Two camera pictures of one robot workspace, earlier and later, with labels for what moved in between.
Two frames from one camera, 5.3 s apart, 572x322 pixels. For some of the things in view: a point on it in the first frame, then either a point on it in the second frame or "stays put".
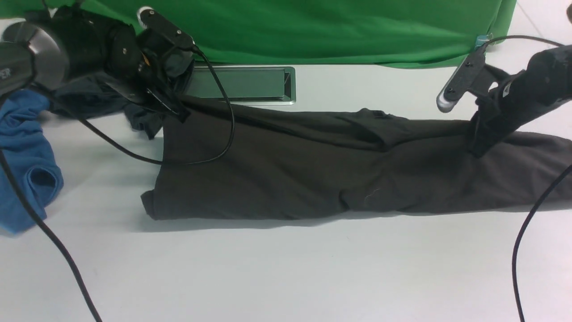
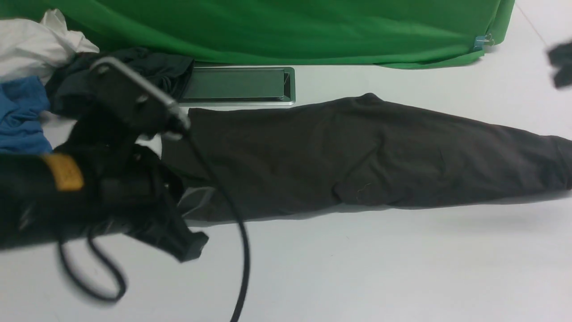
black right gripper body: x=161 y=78 to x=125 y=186
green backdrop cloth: x=367 y=34 stays put
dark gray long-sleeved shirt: x=215 y=160 stays put
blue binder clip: x=481 y=39 stays put
